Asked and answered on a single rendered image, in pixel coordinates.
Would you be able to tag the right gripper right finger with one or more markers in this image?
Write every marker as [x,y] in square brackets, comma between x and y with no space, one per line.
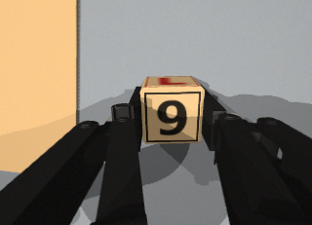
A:
[255,192]

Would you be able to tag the tan flat mat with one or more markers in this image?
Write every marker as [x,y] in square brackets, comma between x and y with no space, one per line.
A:
[38,77]

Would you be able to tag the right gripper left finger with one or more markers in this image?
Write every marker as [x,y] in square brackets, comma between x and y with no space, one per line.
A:
[51,190]

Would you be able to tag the tan wooden block with number 9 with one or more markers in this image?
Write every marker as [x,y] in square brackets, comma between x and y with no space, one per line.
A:
[171,110]

